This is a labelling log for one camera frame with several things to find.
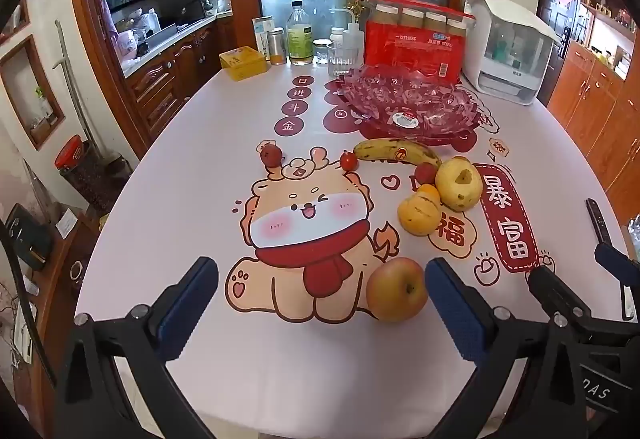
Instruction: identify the dark entrance door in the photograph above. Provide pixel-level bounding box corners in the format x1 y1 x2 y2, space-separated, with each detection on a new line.
537 0 583 60

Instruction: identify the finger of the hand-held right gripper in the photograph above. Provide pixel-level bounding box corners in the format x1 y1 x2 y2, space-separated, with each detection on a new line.
527 265 598 327
594 243 640 322

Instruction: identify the white countertop appliance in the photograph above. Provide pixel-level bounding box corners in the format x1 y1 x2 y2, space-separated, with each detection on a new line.
460 0 561 106

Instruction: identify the red lidded jar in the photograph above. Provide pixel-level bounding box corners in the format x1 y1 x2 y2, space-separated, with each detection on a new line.
54 135 101 200

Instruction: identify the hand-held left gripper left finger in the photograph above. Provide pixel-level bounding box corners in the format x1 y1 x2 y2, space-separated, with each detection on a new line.
60 257 220 439

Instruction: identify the printed white tablecloth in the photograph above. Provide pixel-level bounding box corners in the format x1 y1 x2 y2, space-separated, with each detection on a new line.
75 54 640 439

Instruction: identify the spotted yellow banana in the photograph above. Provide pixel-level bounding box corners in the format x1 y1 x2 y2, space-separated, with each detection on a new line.
353 138 443 170

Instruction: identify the clear drinking glass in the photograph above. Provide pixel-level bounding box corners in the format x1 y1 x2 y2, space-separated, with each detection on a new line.
327 41 360 78

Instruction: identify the wooden framed wall niche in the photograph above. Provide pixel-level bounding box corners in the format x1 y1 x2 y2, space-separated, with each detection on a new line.
0 35 66 150

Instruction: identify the yellow pear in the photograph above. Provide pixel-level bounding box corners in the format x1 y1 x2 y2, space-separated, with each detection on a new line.
435 156 484 212

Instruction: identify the red yellow apple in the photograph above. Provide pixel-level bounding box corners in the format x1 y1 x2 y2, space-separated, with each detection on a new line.
365 257 429 323

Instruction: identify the yellow orange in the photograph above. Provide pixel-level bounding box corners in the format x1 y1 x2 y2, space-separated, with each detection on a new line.
397 196 442 236

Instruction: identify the yellow box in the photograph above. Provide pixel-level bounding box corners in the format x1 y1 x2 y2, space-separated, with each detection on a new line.
219 46 268 81

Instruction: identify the grey mop handle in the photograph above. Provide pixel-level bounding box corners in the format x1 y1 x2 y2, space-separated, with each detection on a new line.
54 21 108 164

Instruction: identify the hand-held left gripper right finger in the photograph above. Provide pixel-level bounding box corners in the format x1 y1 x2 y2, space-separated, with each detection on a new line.
425 257 581 439

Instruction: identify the black remote control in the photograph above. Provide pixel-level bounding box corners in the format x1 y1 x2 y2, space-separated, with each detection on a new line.
586 199 612 245

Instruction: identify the wooden kitchen base cabinet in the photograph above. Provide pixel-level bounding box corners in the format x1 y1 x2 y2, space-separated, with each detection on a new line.
125 16 236 140

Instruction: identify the red pack of jars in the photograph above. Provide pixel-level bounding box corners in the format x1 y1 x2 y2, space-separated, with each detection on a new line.
357 0 476 82

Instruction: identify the white squeeze wash bottle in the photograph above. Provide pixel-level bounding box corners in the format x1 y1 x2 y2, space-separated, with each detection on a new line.
330 9 362 50

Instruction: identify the pink plastic bag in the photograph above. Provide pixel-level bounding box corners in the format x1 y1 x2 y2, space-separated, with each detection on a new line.
112 26 138 62

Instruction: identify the green label glass bottle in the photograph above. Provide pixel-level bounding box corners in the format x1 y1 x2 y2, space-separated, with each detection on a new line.
286 0 315 66

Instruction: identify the wooden side cabinet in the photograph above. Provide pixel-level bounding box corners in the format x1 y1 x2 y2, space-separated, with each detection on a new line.
547 39 640 250

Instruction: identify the pink glass fruit bowl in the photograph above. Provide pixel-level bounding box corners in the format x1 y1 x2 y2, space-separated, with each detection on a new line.
336 65 482 142

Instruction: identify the white carton box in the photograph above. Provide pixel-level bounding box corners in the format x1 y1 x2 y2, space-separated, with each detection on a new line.
252 16 276 57

